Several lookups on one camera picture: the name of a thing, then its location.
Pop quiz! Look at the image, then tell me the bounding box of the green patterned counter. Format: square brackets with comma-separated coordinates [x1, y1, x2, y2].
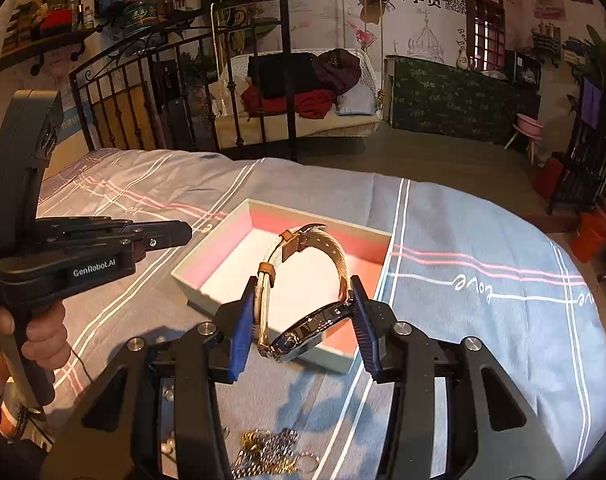
[387, 55, 541, 144]

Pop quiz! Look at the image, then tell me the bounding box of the person's left hand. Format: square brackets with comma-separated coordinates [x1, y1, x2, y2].
[0, 301, 71, 394]

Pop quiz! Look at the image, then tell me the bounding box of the dark maroon jacket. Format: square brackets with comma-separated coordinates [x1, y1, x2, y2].
[313, 49, 361, 96]

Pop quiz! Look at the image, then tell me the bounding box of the black metal rack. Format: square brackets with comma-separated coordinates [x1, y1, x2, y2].
[546, 78, 606, 216]

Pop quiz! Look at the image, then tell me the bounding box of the purple hanging towel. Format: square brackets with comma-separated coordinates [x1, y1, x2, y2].
[581, 78, 602, 129]

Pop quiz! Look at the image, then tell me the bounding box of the black iron bed frame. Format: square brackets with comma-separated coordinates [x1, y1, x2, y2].
[68, 0, 297, 160]

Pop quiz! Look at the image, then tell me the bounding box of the light blue pillow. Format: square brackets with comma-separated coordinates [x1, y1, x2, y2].
[335, 84, 376, 116]

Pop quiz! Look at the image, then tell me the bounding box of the gold watch tan strap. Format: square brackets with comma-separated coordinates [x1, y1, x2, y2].
[254, 222, 357, 363]

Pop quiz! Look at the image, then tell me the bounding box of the white wicker swing seat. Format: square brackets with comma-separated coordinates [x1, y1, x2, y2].
[209, 49, 380, 150]

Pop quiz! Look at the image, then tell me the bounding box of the red phone booth cabinet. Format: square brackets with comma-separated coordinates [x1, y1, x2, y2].
[466, 0, 506, 72]

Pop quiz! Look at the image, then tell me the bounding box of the white stool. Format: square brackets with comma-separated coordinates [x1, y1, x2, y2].
[503, 125, 542, 166]

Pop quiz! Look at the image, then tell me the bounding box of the red folded cloth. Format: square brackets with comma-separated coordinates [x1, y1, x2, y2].
[240, 84, 337, 120]

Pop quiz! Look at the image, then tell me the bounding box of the silver chain necklace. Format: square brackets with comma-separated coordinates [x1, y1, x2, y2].
[229, 427, 322, 480]

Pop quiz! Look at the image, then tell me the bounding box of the red bin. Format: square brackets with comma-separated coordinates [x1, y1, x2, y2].
[532, 153, 565, 203]

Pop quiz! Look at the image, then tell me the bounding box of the wooden wall shelf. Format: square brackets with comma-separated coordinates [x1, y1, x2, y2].
[0, 25, 103, 76]

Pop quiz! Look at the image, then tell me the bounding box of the white ceramic vase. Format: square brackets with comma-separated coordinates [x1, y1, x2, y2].
[456, 47, 469, 70]

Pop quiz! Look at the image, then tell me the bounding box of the pale green pink-lined box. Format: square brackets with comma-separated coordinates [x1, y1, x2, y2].
[171, 197, 393, 375]

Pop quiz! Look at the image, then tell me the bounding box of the orange bucket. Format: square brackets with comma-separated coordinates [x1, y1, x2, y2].
[570, 208, 606, 263]

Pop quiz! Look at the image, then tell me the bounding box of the black thin cable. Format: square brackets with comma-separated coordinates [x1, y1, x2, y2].
[67, 346, 97, 386]

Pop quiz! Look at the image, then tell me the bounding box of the pink basin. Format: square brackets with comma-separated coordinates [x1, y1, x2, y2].
[516, 114, 543, 139]

